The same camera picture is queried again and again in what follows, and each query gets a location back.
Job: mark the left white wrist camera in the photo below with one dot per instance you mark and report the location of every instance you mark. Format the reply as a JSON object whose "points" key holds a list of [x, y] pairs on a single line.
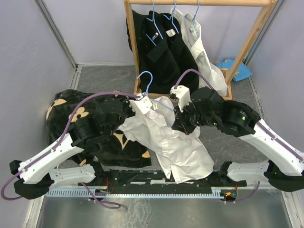
{"points": [[142, 105]]}

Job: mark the black floral plush blanket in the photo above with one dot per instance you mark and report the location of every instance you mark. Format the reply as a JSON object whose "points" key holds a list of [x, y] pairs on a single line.
{"points": [[113, 150]]}

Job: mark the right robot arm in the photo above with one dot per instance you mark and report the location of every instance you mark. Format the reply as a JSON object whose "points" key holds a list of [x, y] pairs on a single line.
{"points": [[284, 168]]}

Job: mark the white slotted cable duct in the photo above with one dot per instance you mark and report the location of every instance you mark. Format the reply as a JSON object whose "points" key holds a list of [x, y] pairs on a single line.
{"points": [[143, 191]]}

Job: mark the white shirt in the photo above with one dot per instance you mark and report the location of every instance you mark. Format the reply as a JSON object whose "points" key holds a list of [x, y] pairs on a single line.
{"points": [[181, 156], [191, 35]]}

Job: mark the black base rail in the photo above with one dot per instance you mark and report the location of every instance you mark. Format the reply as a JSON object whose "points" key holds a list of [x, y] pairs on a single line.
{"points": [[119, 178]]}

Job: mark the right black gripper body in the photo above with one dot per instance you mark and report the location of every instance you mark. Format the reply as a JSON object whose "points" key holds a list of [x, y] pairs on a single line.
{"points": [[191, 118]]}

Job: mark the white hanging shirt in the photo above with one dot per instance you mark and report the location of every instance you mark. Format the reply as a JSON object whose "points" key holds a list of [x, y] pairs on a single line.
{"points": [[191, 35]]}

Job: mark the black hanging shirt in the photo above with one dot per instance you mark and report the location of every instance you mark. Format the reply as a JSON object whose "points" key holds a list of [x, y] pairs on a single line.
{"points": [[180, 52], [158, 60]]}

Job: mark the aluminium corner post left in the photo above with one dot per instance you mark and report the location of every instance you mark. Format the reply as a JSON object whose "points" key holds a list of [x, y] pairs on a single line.
{"points": [[41, 5]]}

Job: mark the wooden clothes rack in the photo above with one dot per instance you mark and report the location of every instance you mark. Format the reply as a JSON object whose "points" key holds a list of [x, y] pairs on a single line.
{"points": [[267, 7]]}

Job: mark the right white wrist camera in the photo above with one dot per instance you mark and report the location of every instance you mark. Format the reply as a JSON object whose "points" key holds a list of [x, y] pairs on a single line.
{"points": [[181, 93]]}

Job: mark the aluminium corner post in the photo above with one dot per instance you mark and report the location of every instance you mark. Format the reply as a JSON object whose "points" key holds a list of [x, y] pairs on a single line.
{"points": [[268, 23], [41, 5]]}

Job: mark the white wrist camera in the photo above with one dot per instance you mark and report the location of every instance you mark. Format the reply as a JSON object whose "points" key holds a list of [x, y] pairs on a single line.
{"points": [[181, 93], [142, 105]]}

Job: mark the blue wire hanger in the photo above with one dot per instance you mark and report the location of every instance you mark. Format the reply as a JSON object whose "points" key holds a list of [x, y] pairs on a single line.
{"points": [[151, 95]]}

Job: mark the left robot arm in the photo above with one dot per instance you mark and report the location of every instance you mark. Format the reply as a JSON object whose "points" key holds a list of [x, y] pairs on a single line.
{"points": [[37, 175]]}

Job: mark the aluminium corner post right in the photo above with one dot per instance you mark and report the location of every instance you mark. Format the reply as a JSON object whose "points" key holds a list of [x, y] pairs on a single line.
{"points": [[268, 23]]}

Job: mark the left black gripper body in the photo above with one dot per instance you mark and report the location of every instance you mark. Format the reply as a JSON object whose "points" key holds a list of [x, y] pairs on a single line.
{"points": [[128, 111]]}

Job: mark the blue cloth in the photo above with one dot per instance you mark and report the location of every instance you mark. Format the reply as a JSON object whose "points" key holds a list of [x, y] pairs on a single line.
{"points": [[242, 72]]}

